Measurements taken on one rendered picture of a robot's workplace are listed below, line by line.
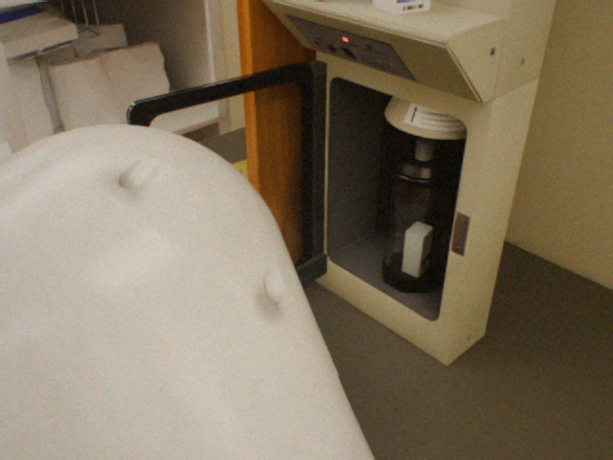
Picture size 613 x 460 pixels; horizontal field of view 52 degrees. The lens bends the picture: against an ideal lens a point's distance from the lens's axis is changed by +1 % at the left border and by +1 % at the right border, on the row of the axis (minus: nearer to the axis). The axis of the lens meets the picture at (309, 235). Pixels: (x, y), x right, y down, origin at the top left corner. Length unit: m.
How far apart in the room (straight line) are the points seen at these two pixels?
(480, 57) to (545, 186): 0.63
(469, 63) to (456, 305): 0.40
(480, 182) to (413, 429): 0.38
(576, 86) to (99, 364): 1.16
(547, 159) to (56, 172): 1.20
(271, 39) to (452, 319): 0.53
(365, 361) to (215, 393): 0.90
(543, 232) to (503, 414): 0.49
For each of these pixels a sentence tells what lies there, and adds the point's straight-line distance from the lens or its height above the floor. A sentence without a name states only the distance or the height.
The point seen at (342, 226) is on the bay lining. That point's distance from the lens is 1.17.
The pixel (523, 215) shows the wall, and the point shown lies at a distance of 1.41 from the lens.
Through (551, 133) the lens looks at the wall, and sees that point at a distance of 1.32.
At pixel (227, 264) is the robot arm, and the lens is 0.19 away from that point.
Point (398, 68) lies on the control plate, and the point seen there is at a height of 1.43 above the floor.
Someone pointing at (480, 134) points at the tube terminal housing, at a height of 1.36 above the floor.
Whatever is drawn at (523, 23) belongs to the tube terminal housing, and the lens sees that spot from 0.84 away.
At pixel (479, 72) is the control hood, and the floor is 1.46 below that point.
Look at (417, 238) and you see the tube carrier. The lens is 1.04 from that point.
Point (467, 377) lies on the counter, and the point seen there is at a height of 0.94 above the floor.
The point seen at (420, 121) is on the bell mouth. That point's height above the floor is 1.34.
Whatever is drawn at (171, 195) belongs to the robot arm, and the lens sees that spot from 0.20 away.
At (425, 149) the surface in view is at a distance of 0.99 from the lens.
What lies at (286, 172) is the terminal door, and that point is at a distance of 1.05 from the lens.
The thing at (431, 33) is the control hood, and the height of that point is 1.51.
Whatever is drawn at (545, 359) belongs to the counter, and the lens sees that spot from 1.15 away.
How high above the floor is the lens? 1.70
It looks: 34 degrees down
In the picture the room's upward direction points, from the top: straight up
